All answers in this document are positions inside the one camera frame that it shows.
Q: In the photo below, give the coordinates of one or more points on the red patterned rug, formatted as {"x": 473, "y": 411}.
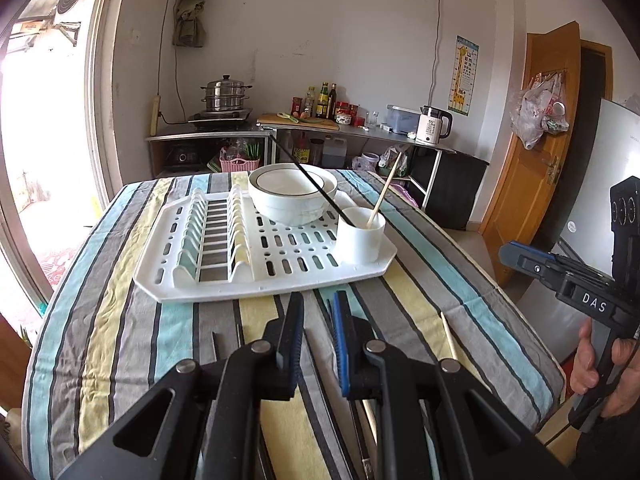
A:
{"x": 57, "y": 267}

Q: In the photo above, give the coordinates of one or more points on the pink plastic basket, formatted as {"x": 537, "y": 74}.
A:
{"x": 240, "y": 165}

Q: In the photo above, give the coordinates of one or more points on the hanging green cloth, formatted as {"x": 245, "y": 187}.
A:
{"x": 189, "y": 15}

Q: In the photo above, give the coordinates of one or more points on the clear glass bottle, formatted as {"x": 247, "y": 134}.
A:
{"x": 310, "y": 102}

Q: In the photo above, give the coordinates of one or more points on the black kitchen appliance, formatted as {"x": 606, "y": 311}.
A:
{"x": 182, "y": 156}

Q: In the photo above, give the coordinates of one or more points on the black cabinet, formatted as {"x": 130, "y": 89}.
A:
{"x": 450, "y": 190}

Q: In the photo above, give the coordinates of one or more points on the dark sauce bottle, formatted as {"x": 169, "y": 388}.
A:
{"x": 333, "y": 102}

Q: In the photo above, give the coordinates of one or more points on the giraffe wall poster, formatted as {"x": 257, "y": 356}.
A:
{"x": 462, "y": 77}

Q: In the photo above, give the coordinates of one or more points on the white window frame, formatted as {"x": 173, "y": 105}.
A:
{"x": 102, "y": 110}

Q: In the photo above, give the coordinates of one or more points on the long steel counter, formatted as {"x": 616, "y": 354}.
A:
{"x": 380, "y": 134}

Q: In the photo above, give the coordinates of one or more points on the gas stove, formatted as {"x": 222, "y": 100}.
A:
{"x": 220, "y": 116}

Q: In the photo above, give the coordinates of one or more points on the wooden cutting board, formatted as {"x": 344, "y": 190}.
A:
{"x": 305, "y": 122}

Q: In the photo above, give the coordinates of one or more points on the red seasoning jar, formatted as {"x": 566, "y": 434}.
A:
{"x": 297, "y": 106}

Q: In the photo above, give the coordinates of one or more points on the dark plastic jug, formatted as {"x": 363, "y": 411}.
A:
{"x": 335, "y": 152}

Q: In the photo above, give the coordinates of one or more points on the person's right forearm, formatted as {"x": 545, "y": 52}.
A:
{"x": 605, "y": 440}

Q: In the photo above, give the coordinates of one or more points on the person's right hand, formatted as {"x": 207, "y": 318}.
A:
{"x": 582, "y": 370}

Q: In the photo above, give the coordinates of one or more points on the wooden door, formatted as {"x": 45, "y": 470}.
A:
{"x": 530, "y": 200}

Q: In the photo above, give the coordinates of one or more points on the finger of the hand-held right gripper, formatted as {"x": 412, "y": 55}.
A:
{"x": 520, "y": 265}
{"x": 537, "y": 251}

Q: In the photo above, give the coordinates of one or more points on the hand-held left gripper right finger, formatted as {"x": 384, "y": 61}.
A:
{"x": 340, "y": 345}

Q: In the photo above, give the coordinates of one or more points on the hanging plastic bags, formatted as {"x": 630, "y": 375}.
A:
{"x": 532, "y": 115}

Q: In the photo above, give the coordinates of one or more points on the dark green oil bottle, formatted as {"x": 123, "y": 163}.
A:
{"x": 323, "y": 102}

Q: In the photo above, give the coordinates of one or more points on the white electric kettle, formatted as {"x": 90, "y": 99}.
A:
{"x": 431, "y": 127}

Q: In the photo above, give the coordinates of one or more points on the white refrigerator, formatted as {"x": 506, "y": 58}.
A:
{"x": 595, "y": 200}

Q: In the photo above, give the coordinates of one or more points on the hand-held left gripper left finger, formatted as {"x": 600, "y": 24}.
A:
{"x": 295, "y": 345}

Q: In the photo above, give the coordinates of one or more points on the white bucket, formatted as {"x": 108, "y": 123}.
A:
{"x": 369, "y": 162}

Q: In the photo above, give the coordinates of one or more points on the white ceramic bowl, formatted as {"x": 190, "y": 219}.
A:
{"x": 290, "y": 205}

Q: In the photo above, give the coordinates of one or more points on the white plastic bag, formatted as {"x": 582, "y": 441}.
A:
{"x": 11, "y": 430}

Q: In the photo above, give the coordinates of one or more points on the yellow label bottle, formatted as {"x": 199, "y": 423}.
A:
{"x": 301, "y": 152}

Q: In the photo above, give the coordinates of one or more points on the bag of groceries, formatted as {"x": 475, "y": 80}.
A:
{"x": 392, "y": 162}

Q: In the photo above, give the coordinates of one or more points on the steel steamer pot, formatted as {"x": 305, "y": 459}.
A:
{"x": 225, "y": 92}

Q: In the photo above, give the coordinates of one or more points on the striped tablecloth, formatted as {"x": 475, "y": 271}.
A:
{"x": 125, "y": 340}

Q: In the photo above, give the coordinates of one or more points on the clear plastic storage box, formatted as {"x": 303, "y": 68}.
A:
{"x": 402, "y": 121}

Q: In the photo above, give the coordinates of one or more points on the white utensil cup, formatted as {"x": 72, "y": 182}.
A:
{"x": 360, "y": 245}

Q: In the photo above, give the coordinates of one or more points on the small steel shelf unit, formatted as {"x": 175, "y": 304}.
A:
{"x": 210, "y": 136}

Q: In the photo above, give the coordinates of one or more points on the wooden chopstick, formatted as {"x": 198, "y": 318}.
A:
{"x": 449, "y": 336}
{"x": 385, "y": 190}

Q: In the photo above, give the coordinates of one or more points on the red tins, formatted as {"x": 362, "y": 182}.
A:
{"x": 350, "y": 110}

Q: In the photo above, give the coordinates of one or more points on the white plastic dish rack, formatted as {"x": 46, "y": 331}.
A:
{"x": 280, "y": 265}

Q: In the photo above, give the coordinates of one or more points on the beige power strip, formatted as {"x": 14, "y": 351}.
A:
{"x": 155, "y": 115}

